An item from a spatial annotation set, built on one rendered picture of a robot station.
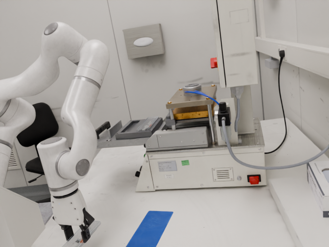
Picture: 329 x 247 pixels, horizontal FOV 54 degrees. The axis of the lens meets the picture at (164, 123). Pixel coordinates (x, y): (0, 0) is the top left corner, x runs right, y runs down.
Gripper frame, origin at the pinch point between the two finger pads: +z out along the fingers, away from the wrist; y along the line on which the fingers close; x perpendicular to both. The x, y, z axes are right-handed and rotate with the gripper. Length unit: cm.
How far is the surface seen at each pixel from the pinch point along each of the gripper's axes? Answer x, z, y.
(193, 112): 48, -24, 28
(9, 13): 161, -92, -161
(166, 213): 24.2, 6.9, 20.1
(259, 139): 50, -11, 52
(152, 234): 12.3, 6.9, 19.2
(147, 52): 180, -42, -46
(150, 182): 38.9, 2.1, 8.1
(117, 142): 43.0, -14.0, -6.0
